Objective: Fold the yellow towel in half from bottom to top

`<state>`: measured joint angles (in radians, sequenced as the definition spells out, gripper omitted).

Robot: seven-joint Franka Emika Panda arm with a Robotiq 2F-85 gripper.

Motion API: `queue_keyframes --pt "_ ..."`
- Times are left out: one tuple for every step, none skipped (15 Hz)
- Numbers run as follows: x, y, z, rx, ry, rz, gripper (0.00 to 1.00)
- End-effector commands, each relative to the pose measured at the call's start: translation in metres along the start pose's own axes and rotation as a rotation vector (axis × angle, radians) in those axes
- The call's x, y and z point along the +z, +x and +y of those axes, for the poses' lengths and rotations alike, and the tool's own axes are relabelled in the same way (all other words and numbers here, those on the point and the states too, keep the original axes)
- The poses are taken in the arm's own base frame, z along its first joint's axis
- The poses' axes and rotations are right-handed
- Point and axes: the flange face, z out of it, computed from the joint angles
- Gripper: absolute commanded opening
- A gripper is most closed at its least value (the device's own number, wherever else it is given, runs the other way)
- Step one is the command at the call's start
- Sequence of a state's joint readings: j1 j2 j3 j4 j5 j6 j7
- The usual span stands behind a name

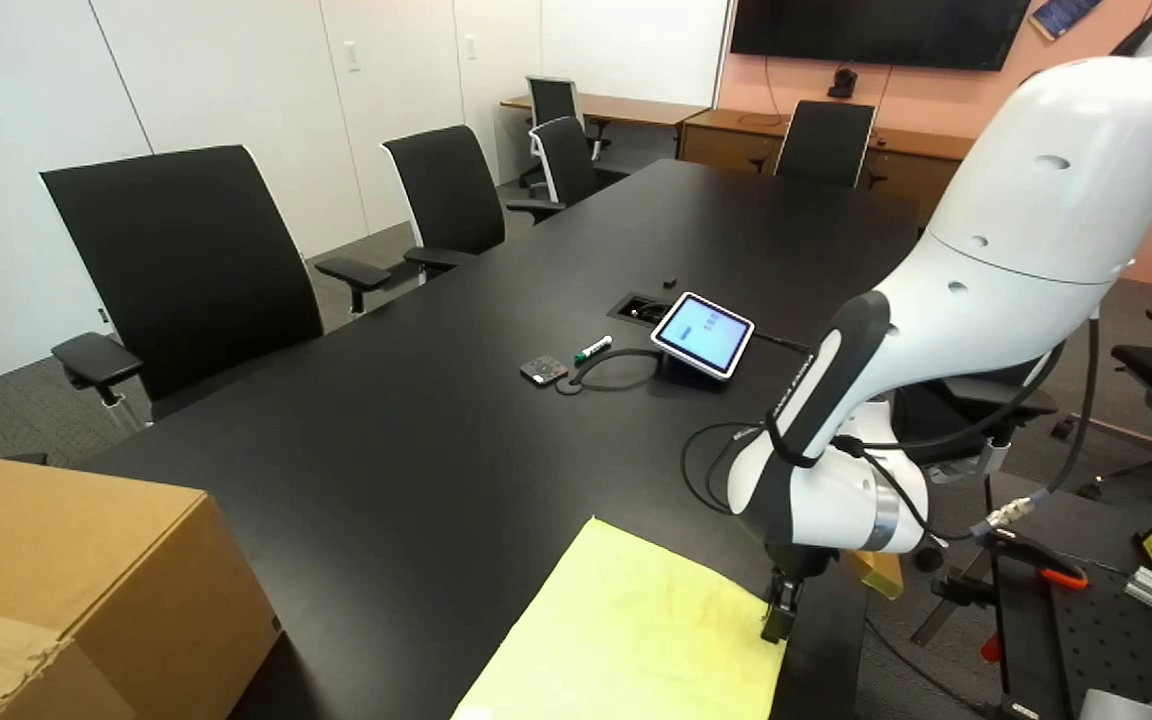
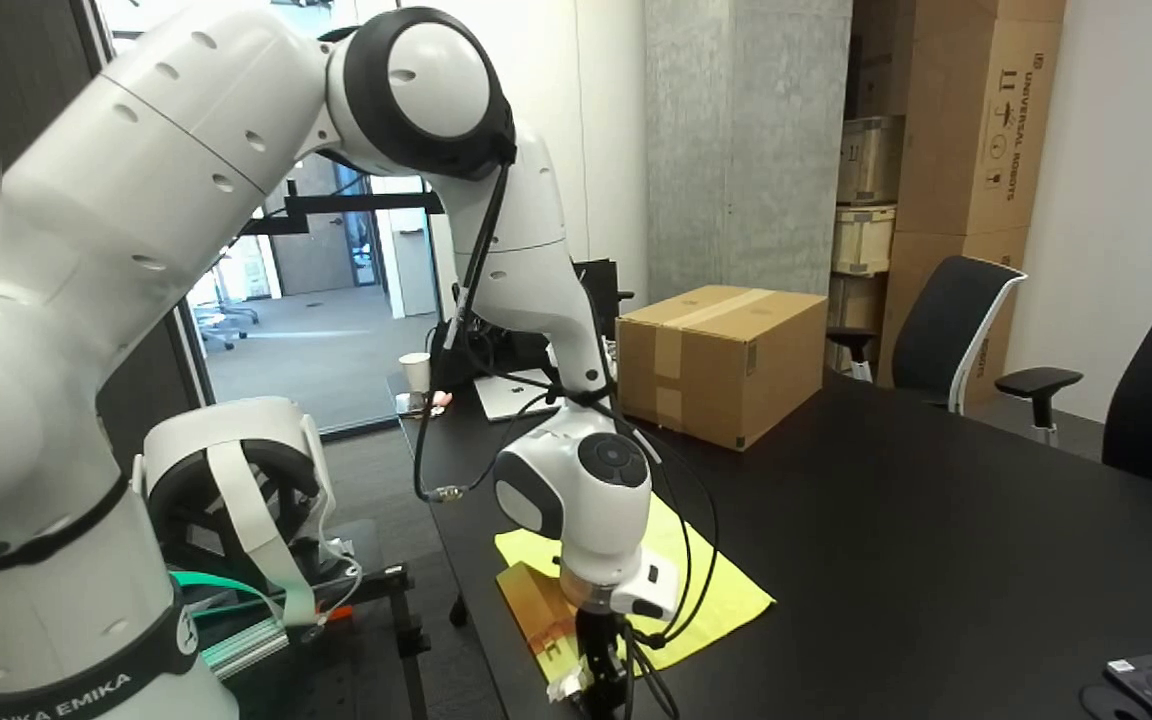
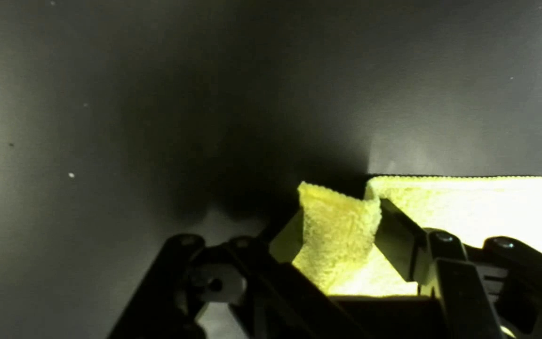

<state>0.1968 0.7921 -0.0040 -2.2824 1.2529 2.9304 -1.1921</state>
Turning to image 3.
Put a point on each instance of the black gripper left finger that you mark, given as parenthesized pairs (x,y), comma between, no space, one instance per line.
(220,293)

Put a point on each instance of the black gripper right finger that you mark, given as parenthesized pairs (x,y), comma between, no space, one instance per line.
(502,293)

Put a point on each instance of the yellow towel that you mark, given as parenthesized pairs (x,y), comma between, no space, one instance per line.
(339,237)

